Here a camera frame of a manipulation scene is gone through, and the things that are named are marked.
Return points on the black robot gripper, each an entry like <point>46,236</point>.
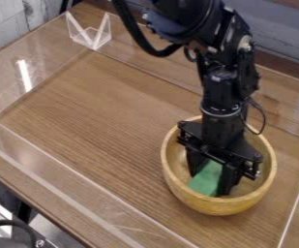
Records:
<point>216,138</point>

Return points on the green rectangular block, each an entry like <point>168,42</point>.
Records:
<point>206,177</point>

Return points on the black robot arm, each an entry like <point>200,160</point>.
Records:
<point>216,38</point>

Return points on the brown wooden bowl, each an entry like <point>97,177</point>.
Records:
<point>248,192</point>

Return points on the clear acrylic tray walls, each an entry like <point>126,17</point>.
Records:
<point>84,120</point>

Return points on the black metal table bracket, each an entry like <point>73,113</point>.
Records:
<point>25,214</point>

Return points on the clear acrylic corner bracket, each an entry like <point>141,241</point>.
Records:
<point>90,37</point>

